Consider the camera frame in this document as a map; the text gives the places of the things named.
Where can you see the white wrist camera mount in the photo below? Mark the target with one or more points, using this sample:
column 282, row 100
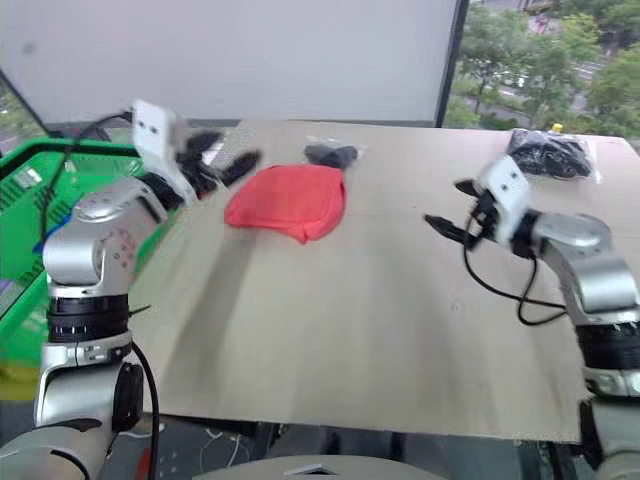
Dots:
column 152, row 132
column 507, row 190

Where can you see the white background panel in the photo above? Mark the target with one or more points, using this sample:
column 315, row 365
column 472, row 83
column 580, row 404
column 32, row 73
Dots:
column 225, row 55

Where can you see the dark window frame post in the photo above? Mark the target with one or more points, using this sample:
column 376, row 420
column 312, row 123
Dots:
column 450, row 65

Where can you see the green trees outside window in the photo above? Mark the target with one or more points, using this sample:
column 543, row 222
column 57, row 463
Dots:
column 545, row 60

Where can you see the green plastic basket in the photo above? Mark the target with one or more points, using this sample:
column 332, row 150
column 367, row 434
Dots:
column 22, row 225

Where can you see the large bagged black item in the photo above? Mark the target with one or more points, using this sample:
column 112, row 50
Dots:
column 550, row 157

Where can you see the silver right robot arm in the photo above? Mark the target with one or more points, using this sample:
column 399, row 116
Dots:
column 595, row 270

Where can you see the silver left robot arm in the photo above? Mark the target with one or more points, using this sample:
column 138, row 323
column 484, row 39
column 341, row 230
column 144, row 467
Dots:
column 85, row 250

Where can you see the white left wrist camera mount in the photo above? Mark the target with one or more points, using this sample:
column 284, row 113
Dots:
column 152, row 132

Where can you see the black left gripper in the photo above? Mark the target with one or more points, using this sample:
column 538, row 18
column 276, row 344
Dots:
column 200, row 177

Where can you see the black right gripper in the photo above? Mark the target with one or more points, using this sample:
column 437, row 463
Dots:
column 484, row 217

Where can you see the red fabric pouch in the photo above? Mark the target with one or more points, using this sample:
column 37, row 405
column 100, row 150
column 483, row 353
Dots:
column 290, row 202

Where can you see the small yellow object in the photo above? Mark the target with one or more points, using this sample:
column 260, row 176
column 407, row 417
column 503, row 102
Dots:
column 556, row 128

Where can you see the small bagged black item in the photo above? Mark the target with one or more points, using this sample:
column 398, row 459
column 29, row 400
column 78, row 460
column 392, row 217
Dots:
column 332, row 154

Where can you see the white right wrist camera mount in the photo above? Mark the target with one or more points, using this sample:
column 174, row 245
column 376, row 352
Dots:
column 507, row 190

